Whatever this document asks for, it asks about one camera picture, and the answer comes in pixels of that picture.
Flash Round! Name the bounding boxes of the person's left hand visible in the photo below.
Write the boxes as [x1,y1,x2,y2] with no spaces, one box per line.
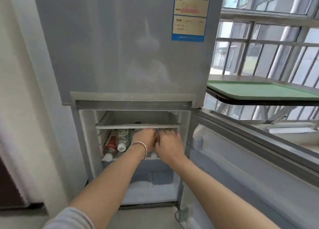
[130,128,157,154]

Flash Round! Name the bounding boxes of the person's right hand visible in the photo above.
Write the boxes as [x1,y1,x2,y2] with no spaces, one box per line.
[154,129,187,163]

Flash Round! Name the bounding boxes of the person's right forearm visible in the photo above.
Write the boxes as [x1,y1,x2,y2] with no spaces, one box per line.
[162,155,283,229]

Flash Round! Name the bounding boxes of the person's left forearm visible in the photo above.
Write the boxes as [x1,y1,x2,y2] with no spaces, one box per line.
[67,144,147,229]

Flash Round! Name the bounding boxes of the white refrigerator shelf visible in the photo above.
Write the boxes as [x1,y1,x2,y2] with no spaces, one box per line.
[95,111,181,136]

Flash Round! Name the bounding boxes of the clear door bin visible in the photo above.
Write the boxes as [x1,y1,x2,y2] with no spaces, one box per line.
[187,136,208,159]

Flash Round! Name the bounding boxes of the clear crisper drawer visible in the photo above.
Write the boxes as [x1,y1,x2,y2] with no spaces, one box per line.
[103,159,180,186]

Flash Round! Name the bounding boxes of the white green label bottle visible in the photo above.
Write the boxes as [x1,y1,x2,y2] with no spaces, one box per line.
[117,129,132,152]

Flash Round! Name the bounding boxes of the red label bottle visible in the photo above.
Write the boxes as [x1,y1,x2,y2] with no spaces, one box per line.
[102,130,119,162]

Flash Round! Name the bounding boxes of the open grey refrigerator door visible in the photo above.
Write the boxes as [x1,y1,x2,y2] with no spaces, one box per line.
[178,108,319,229]

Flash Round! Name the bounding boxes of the dark-edged table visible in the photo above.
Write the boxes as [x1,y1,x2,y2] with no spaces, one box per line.
[206,74,319,132]

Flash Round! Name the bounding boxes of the grey two-door refrigerator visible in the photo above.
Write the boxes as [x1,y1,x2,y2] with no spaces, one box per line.
[32,0,225,210]

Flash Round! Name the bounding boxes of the green plastic tray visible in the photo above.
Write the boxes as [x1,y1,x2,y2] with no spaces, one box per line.
[207,80,319,101]

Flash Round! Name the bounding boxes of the blue-edged energy label sticker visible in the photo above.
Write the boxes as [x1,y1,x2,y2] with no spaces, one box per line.
[171,0,208,42]

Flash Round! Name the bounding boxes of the grey sleeve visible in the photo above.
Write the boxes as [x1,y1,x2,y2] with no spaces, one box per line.
[42,206,96,229]

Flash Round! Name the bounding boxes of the metal window railing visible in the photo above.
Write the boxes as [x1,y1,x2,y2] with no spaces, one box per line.
[211,0,319,88]

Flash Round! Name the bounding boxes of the silver bracelet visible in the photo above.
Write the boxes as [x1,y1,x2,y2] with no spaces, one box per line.
[130,141,148,160]

